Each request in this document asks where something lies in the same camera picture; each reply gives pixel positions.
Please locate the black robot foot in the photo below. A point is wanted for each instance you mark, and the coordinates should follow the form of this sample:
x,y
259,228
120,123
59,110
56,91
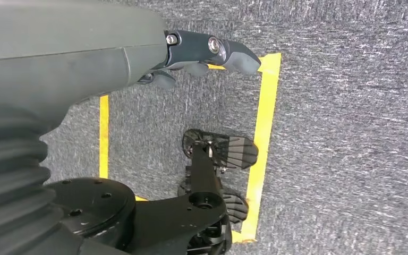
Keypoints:
x,y
235,151
237,207

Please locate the black robot right foot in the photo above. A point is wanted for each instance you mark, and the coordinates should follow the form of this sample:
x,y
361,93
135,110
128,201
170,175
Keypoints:
x,y
237,207

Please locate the black robot left foot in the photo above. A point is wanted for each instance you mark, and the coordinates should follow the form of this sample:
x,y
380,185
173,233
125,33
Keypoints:
x,y
235,151

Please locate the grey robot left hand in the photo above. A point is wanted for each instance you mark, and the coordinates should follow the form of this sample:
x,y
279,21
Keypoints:
x,y
66,52

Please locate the yellow floor tape square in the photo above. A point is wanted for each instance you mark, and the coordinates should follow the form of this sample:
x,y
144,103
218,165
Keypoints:
x,y
264,123

